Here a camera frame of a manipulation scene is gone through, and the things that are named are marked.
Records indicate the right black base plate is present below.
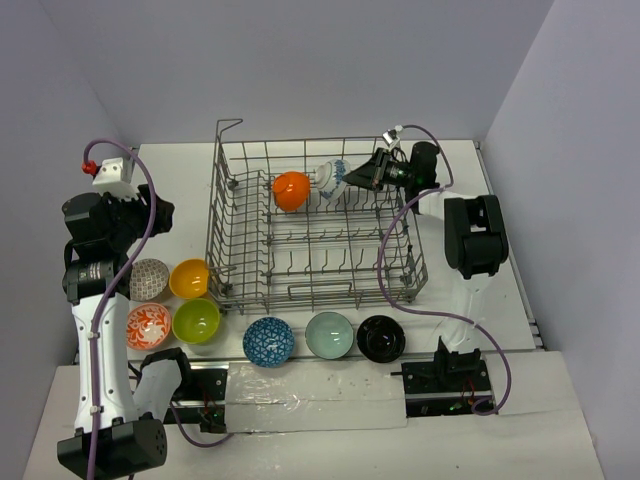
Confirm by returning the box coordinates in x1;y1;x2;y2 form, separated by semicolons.
391;359;495;418

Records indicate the grey patterned bowl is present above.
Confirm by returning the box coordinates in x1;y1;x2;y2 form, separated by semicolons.
129;258;170;302

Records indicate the light teal bowl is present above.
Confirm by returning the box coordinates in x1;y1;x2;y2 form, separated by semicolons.
305;312;354;360

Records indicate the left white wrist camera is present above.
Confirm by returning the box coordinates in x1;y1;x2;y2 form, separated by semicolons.
82;157;138;201

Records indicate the orange white patterned bowl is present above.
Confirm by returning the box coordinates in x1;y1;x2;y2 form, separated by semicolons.
126;303;172;351

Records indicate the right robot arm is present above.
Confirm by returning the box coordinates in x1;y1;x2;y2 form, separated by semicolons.
344;140;509;391

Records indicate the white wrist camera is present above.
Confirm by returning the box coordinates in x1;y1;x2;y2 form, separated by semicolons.
82;157;138;201
382;125;404;149

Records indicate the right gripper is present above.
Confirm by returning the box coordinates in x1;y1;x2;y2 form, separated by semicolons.
345;148;417;192

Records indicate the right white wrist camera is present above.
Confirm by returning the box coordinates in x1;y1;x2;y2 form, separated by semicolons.
382;125;404;149

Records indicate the blue triangle pattern bowl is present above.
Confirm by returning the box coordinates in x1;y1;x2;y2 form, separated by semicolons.
243;317;295;368

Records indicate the lime green bowl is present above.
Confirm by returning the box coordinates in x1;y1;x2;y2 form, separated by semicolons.
172;298;221;345

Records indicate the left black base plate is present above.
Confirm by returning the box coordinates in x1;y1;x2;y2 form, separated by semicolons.
130;362;230;434

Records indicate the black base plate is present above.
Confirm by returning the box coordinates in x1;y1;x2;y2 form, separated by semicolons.
391;359;495;418
130;362;230;434

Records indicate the orange bowl white inside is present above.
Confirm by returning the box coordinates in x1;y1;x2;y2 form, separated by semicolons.
272;171;311;212

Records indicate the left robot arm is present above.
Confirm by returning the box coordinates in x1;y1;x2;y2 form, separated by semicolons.
57;184;196;479

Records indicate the grey wire dish rack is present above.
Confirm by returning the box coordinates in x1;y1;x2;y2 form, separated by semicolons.
205;119;428;314

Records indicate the blue floral bowl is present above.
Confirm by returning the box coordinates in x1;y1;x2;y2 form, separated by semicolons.
315;159;351;202

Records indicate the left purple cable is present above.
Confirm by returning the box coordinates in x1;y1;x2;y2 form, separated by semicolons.
82;138;236;480

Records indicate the black glossy bowl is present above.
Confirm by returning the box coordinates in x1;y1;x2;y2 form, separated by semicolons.
356;315;406;363

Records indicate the yellow-orange bowl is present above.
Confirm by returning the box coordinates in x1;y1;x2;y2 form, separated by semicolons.
169;259;209;299

